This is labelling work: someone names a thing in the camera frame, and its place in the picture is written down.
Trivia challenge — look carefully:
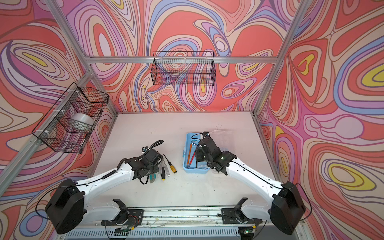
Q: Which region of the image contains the orange handled hex key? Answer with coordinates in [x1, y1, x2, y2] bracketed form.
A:
[187, 143, 193, 168]

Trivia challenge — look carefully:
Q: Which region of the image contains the teal utility knife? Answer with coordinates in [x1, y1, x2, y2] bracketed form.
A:
[149, 174, 156, 184]

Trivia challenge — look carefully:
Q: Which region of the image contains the clear handled tester screwdriver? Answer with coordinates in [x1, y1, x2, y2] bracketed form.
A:
[163, 162, 170, 178]

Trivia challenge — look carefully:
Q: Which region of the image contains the black wire basket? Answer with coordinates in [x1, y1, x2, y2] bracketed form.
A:
[151, 51, 216, 87]
[32, 83, 109, 154]

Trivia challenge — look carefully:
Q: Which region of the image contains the orange handled screwdriver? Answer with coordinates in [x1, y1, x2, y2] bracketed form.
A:
[164, 155, 177, 174]

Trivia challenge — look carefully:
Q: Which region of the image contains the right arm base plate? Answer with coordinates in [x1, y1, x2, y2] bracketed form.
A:
[217, 208, 263, 226]

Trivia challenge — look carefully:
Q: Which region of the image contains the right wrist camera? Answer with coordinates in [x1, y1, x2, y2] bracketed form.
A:
[202, 132, 210, 138]

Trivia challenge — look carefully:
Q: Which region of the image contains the black yellow screwdriver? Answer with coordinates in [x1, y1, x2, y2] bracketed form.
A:
[161, 160, 166, 181]

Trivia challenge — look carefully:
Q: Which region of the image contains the blue plastic tool box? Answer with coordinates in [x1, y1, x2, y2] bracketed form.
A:
[183, 133, 210, 174]

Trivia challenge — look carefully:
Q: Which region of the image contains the black wire basket back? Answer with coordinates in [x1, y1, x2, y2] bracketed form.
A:
[151, 51, 216, 87]

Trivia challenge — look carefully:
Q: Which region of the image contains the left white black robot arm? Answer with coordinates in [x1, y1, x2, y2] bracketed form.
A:
[45, 149, 163, 235]

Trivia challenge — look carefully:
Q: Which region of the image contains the black wire basket left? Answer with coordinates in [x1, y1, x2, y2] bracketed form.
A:
[32, 83, 109, 154]

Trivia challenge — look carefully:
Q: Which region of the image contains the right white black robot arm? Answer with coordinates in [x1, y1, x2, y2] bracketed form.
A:
[195, 132, 306, 235]

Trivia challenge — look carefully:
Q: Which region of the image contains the aluminium front rail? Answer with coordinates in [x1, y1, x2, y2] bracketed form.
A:
[57, 206, 311, 240]

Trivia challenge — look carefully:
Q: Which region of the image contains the silver tape roll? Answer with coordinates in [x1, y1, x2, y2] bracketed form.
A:
[71, 113, 95, 126]

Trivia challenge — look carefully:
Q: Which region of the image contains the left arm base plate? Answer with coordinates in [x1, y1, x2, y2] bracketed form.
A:
[101, 209, 144, 227]

